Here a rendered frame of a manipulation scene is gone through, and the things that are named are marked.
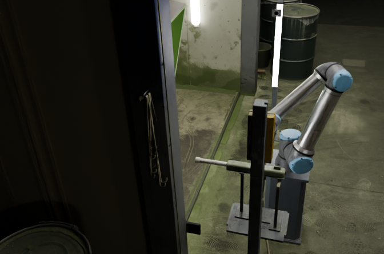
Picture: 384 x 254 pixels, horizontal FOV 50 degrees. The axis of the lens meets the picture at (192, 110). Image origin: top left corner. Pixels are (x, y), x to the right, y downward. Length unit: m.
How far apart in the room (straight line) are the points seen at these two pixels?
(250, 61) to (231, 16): 0.59
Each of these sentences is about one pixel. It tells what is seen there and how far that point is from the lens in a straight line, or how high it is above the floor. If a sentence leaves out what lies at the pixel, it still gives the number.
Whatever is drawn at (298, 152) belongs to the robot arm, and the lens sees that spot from 2.74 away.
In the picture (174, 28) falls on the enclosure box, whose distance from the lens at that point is 3.27.
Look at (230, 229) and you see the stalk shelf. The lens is 2.39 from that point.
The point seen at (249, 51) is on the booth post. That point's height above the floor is 0.60.
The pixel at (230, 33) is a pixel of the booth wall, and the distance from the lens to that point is 4.90.
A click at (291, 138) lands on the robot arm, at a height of 0.91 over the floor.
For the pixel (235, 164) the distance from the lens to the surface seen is 2.24.
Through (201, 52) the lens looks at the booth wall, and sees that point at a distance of 5.09.
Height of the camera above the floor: 2.54
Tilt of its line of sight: 31 degrees down
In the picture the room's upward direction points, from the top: 3 degrees counter-clockwise
